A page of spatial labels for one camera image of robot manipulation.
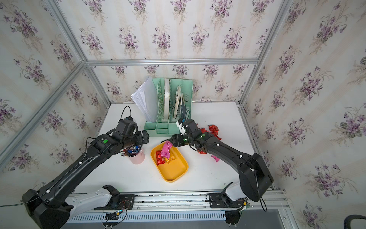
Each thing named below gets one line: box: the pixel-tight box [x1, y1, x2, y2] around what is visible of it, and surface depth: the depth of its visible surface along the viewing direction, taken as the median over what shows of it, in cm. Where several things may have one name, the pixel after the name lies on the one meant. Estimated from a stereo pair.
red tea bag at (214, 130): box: [208, 124, 223, 141], surface depth 103 cm
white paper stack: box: [130, 76, 159, 123], surface depth 95 cm
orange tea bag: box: [163, 156, 175, 164], surface depth 87 cm
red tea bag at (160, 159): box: [155, 150, 166, 166], surface depth 87 cm
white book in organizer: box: [163, 78, 170, 121], surface depth 97 cm
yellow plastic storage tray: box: [150, 141, 189, 183], surface depth 87 cm
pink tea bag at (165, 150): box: [160, 140, 173, 159], surface depth 86 cm
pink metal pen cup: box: [128, 148, 146, 165], surface depth 89 cm
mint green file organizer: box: [143, 78, 194, 137], surface depth 102 cm
